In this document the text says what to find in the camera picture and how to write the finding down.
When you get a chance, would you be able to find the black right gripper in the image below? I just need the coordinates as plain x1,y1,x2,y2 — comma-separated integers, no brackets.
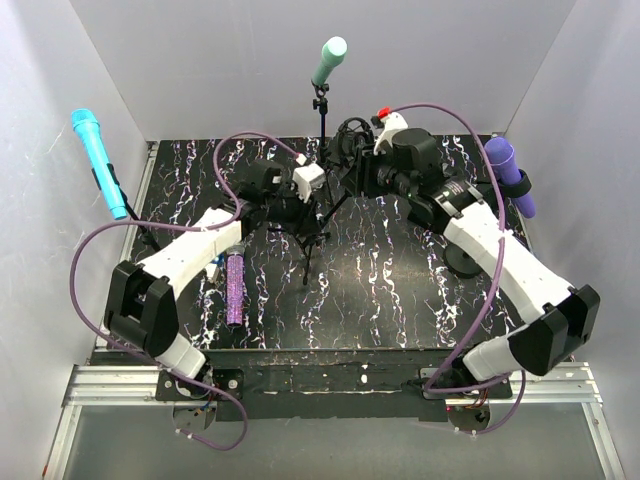
338,143,415,202

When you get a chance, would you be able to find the black round base stand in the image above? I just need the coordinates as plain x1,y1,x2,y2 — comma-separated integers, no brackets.
124,198,161,252
443,244,482,279

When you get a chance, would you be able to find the blue white toy block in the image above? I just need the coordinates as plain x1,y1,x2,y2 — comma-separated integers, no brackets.
204,254,224,284

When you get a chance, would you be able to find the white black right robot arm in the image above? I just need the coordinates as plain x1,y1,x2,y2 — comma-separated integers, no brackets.
343,128,600,398

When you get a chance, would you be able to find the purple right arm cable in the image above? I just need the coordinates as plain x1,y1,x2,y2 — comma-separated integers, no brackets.
389,102,526,435

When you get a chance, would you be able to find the aluminium rail frame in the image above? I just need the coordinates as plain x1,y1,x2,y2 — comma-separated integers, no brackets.
43,363,625,479

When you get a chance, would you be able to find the black left round base stand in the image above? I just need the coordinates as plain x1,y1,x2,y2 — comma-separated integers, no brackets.
124,198,161,252

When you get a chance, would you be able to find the purple toy microphone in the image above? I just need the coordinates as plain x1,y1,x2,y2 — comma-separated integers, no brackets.
484,136,536,219

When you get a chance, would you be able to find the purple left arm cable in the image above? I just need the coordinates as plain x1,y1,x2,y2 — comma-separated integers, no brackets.
68,130,307,451

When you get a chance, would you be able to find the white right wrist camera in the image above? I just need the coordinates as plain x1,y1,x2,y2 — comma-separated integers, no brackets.
371,107,409,155

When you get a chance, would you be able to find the cyan toy microphone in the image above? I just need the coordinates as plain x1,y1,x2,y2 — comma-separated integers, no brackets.
71,108,127,220

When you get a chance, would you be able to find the mint green toy microphone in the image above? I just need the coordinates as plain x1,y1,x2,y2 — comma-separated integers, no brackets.
311,36,348,87

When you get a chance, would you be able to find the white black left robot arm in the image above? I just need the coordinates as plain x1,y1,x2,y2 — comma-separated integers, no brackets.
104,160,326,400

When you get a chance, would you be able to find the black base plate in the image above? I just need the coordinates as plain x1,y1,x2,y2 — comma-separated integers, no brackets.
155,347,513,423

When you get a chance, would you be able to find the black shock mount tripod stand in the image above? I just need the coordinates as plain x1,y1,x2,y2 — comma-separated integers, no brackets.
267,198,330,285

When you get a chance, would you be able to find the purple glitter microphone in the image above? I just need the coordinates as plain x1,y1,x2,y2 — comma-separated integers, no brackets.
226,244,245,327

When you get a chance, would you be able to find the black slim tripod stand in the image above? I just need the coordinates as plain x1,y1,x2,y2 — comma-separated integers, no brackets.
310,81,376,226

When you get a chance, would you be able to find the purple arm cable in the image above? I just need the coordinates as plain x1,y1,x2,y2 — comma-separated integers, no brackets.
389,102,526,435
68,130,307,451

